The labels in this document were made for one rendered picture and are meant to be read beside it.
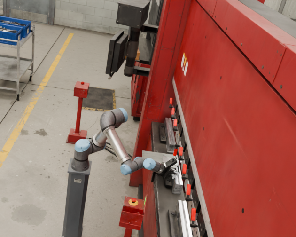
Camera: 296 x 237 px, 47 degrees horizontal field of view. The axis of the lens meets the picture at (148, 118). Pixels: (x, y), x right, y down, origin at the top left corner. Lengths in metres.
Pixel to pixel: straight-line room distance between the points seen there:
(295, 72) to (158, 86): 2.37
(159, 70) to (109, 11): 6.40
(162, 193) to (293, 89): 1.71
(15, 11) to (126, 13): 6.87
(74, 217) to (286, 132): 2.36
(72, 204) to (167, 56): 1.58
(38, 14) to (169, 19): 6.96
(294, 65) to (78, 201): 2.31
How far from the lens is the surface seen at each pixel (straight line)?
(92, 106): 5.52
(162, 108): 3.48
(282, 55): 1.21
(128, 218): 2.55
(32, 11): 9.89
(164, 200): 2.58
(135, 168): 2.41
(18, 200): 3.75
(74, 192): 2.99
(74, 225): 3.25
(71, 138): 4.56
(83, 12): 9.67
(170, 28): 3.21
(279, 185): 1.14
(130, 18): 3.34
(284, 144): 1.14
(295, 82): 1.11
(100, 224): 3.54
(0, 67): 5.88
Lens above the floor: 2.52
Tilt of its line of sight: 27 degrees down
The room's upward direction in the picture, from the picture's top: 12 degrees clockwise
